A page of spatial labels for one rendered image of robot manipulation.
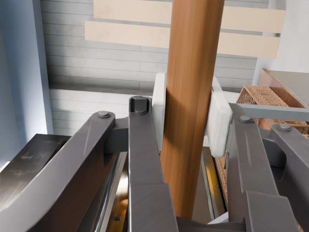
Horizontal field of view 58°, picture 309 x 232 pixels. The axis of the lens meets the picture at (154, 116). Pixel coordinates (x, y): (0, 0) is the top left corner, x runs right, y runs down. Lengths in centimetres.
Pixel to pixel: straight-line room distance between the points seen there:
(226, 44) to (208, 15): 320
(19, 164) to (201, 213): 108
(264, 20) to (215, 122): 323
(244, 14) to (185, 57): 319
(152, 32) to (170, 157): 326
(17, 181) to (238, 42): 261
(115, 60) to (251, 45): 178
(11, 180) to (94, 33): 237
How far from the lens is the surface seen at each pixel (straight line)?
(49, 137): 209
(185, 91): 17
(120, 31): 355
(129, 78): 398
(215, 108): 16
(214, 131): 16
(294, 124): 133
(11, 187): 169
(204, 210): 147
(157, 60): 388
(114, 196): 130
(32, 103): 392
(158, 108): 15
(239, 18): 335
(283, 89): 163
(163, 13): 341
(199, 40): 17
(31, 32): 365
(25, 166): 183
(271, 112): 116
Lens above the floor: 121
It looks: 2 degrees up
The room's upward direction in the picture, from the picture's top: 86 degrees counter-clockwise
